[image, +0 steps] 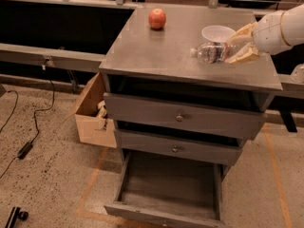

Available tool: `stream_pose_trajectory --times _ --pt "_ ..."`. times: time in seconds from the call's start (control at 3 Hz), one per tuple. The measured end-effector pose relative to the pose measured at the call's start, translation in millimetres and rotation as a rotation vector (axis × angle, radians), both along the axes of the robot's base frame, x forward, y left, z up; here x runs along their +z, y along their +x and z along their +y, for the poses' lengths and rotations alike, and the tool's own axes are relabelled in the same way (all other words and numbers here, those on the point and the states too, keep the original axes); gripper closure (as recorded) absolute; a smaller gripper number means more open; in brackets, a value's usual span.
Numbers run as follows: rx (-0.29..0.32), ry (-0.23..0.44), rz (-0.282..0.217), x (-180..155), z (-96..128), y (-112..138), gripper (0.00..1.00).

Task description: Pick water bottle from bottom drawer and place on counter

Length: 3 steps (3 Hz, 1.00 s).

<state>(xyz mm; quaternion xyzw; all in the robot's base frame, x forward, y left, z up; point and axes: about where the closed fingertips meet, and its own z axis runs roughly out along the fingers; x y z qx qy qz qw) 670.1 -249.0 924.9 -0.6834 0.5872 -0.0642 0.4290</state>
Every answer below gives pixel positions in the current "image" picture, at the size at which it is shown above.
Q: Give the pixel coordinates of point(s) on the grey top drawer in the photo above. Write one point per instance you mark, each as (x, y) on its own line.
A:
(203, 119)

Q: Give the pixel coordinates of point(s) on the black caster wheel base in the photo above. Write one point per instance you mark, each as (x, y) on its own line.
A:
(15, 214)

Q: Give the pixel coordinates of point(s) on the grey drawer cabinet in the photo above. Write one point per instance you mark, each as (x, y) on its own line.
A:
(162, 100)

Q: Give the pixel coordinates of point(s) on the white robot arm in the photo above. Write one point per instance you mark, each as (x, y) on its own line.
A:
(297, 31)

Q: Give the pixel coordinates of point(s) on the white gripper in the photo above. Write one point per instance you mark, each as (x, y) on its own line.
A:
(269, 33)

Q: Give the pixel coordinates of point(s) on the brass drawer knob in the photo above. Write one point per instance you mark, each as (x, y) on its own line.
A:
(179, 118)
(175, 149)

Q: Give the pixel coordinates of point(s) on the brass middle drawer knob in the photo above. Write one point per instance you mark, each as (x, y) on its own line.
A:
(175, 149)

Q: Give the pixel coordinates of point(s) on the cardboard box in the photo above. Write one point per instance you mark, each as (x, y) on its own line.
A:
(92, 129)

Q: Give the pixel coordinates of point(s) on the white object on railing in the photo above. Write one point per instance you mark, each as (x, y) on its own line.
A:
(297, 75)

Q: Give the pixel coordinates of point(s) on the black power adapter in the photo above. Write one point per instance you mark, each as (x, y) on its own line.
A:
(24, 150)

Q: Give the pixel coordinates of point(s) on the brass top drawer knob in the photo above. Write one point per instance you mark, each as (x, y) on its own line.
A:
(179, 118)

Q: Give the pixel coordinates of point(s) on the clear plastic water bottle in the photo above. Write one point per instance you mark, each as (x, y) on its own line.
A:
(214, 52)

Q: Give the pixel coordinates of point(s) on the white ceramic bowl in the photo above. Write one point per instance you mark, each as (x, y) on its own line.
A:
(215, 33)

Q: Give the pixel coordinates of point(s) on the grey middle drawer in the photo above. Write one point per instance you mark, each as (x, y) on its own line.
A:
(157, 144)

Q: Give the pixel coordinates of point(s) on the grey metal railing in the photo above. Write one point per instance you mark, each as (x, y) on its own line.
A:
(62, 33)

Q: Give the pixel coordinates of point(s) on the red apple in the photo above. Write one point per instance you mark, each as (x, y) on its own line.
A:
(157, 18)

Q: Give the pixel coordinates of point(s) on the grey open bottom drawer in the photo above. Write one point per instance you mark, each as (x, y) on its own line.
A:
(168, 191)

